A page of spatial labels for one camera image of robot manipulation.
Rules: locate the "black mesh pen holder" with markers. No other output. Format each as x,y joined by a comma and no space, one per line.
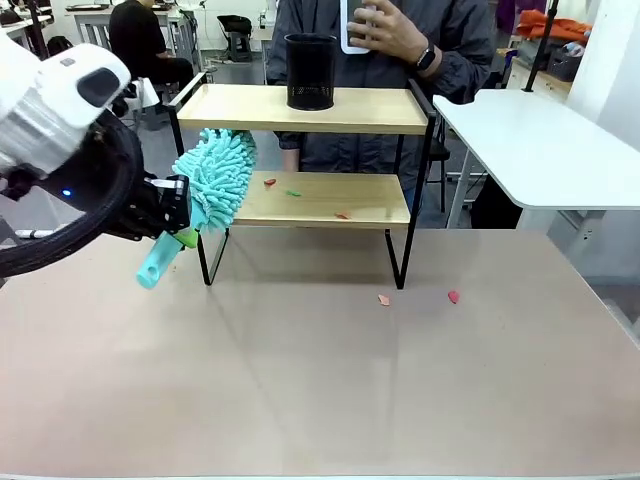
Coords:
310,70

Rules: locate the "black smartwatch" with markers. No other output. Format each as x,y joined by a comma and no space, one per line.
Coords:
427,57

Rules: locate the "grey storage crate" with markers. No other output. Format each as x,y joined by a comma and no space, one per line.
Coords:
564,62

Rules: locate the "seated person in black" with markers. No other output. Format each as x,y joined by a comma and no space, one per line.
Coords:
142,45

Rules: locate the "person's dark jacket torso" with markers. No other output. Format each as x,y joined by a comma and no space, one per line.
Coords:
360,150

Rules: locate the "white side table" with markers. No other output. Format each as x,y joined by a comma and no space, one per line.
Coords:
530,145

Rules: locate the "orange cloth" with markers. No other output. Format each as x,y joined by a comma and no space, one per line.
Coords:
550,25

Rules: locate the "white smartphone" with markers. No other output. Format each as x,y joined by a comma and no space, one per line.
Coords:
346,25

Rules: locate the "person's right hand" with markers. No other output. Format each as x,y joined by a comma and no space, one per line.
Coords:
291,161

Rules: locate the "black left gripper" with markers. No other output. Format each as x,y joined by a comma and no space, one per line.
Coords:
175,205

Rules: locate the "person's left forearm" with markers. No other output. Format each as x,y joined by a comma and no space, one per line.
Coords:
465,75

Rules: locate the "wooden two-tier shelf black frame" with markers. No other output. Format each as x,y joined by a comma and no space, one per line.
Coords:
320,200

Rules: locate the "orange paper scrap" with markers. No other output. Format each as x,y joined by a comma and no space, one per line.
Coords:
384,300

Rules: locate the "red paper scrap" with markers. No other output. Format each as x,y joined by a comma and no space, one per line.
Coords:
454,296
342,216
270,182

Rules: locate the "person's left hand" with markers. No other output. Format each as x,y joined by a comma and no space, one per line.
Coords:
390,32

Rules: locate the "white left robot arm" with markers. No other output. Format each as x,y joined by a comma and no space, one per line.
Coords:
50,115

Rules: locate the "teal chenille duster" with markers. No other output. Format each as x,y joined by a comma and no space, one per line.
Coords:
220,175

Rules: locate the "green paper scrap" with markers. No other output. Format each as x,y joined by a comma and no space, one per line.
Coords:
293,192

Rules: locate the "black stand pole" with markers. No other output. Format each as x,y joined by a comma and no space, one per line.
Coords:
542,45

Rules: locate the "black step stool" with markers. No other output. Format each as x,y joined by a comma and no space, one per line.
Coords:
236,37

